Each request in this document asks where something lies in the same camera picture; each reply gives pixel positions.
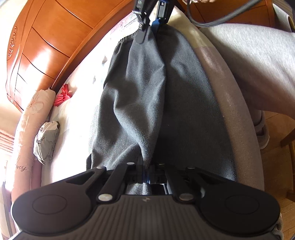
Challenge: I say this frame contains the person grey slipper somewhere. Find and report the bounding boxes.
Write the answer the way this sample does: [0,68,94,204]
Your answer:
[253,111,270,150]

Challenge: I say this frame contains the person grey trouser legs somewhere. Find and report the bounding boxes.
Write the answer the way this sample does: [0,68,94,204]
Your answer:
[200,23,294,121]

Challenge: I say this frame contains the folded floral pink quilt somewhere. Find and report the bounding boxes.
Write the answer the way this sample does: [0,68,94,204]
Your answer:
[6,89,55,202]

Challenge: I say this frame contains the wooden orange headboard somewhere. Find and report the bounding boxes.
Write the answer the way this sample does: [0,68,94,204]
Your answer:
[6,0,133,111]

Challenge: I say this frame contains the red folding fan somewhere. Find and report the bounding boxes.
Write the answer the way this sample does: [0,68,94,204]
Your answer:
[53,83,72,107]

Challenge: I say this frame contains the bundled grey white cloth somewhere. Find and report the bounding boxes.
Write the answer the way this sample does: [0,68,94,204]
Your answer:
[33,121,60,165]

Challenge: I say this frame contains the striped pastel bed sheet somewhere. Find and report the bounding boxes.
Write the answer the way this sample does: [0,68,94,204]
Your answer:
[41,8,264,189]

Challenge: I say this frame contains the dark grey trousers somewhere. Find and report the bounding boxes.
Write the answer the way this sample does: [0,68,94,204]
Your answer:
[86,25,237,181]

